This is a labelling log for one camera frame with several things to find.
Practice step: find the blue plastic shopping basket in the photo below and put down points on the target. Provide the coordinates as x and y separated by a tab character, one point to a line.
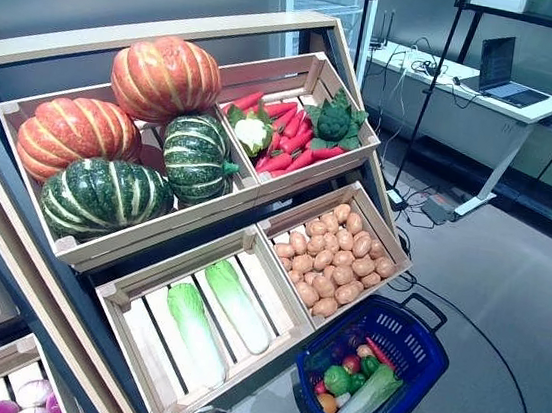
418	357

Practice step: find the napa cabbage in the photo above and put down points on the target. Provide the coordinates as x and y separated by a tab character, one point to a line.
238	308
195	332
368	396

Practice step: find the white garlic bulb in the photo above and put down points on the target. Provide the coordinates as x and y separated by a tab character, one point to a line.
342	399

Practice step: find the orange fruit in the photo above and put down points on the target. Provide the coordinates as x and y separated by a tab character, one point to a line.
327	404

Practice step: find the large green bell pepper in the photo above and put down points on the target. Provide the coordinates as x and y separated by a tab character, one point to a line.
337	380

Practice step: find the small green bell pepper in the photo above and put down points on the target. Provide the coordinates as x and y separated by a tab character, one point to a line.
369	366

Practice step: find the red apple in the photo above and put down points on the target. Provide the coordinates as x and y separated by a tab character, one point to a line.
351	364

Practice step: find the red carrot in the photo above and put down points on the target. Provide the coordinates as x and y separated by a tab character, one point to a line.
285	120
328	153
246	101
380	354
273	163
295	124
280	109
301	160
298	142

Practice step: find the brown potato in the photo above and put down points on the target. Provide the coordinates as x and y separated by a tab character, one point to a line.
325	307
384	267
349	292
324	287
284	250
298	242
343	275
341	213
354	223
323	260
316	228
343	258
307	294
371	280
344	239
316	244
328	222
330	242
302	263
377	249
363	266
362	244

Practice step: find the wooden cabbage crate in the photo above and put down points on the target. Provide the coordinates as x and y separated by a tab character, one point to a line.
173	260

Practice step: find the pale purple onion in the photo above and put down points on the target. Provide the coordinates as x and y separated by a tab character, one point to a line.
34	391

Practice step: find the large wooden pumpkin crate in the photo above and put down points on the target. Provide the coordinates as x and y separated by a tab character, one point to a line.
150	246

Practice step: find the wooden potato crate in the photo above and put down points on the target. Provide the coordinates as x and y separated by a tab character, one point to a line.
381	220

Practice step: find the wide green striped pumpkin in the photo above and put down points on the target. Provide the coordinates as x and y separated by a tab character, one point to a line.
101	197

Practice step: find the grey floor power box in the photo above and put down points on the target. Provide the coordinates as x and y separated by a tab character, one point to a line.
439	209

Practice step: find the black power adapter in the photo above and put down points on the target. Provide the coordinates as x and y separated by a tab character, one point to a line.
396	200

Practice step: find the small green striped pumpkin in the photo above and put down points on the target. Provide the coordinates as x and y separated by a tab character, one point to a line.
196	159

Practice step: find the white cauliflower with leaves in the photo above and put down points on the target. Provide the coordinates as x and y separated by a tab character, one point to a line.
252	130

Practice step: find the flatter orange striped pumpkin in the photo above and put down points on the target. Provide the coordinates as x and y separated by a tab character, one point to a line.
76	134

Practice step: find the green broccoli with leaves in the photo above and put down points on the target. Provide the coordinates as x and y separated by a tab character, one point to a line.
334	120

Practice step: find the large orange striped pumpkin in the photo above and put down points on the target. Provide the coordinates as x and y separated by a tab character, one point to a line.
165	79

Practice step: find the wooden carrot crate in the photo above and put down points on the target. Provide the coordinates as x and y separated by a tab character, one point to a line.
272	72

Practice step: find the white office desk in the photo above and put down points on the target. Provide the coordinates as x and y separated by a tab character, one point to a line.
470	102

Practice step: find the wooden dark display stand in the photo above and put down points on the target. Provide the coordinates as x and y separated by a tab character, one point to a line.
177	28

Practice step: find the open dark laptop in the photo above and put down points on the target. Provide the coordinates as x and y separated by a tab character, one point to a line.
497	62

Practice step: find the black router with antennas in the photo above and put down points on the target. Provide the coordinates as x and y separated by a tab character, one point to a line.
378	43

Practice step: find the black pole stand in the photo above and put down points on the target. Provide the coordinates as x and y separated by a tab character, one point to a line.
363	31

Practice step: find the glass door cabinet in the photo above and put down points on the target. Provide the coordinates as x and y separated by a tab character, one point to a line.
326	1

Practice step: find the white flat box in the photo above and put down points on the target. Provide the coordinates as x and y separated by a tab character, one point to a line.
498	1

